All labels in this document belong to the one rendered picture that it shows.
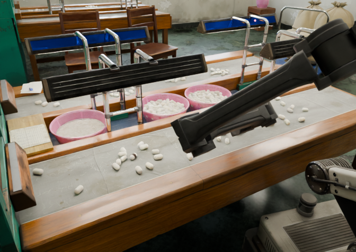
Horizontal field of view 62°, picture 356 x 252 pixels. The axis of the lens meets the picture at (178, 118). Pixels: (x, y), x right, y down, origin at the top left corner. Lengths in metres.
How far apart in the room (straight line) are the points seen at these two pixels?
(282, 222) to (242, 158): 0.35
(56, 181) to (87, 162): 0.14
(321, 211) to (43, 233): 1.13
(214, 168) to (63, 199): 0.54
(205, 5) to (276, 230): 6.15
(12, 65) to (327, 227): 3.39
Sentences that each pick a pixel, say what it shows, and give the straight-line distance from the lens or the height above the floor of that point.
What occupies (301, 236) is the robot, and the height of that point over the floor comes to 0.48.
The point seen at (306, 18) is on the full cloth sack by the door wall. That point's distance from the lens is 5.92.
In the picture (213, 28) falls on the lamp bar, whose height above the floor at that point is 1.06.
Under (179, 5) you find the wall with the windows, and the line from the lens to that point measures 6.79.
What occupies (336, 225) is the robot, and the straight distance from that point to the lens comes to 1.49.
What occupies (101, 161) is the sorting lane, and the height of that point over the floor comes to 0.74.
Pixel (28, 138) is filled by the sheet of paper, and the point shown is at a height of 0.78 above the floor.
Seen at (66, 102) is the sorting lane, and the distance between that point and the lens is 1.75.
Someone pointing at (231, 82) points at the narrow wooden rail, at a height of 0.74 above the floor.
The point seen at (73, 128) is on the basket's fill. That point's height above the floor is 0.74.
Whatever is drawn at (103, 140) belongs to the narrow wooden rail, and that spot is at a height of 0.76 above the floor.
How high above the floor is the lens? 1.47
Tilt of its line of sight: 29 degrees down
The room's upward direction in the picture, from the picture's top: 1 degrees clockwise
